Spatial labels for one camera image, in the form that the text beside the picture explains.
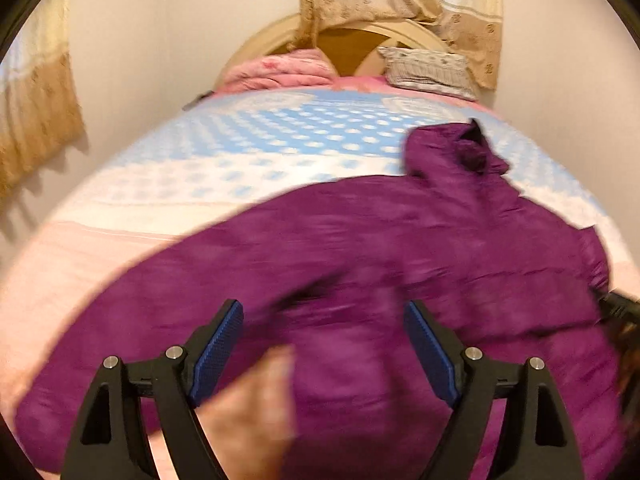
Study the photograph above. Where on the pink quilt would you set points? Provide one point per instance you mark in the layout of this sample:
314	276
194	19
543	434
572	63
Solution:
280	72

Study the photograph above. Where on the bed with dotted bedspread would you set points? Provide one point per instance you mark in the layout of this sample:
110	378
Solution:
250	160

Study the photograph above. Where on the grey patterned pillow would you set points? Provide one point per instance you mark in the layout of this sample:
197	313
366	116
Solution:
425	70

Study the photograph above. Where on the purple puffer jacket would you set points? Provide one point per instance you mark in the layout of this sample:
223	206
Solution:
350	240

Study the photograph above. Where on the cream wooden headboard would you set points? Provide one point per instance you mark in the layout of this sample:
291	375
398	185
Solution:
350	45

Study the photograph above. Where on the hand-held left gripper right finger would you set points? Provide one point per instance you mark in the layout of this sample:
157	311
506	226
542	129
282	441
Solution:
430	350

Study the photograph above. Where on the beige patterned side curtain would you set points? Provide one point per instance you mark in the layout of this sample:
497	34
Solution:
35	100

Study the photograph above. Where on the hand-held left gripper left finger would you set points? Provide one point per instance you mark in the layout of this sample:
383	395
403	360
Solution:
220	345

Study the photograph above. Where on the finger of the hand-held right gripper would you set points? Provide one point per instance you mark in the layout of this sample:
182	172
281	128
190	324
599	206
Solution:
617	306

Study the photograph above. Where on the person's right hand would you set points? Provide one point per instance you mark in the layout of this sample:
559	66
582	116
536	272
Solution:
255	420

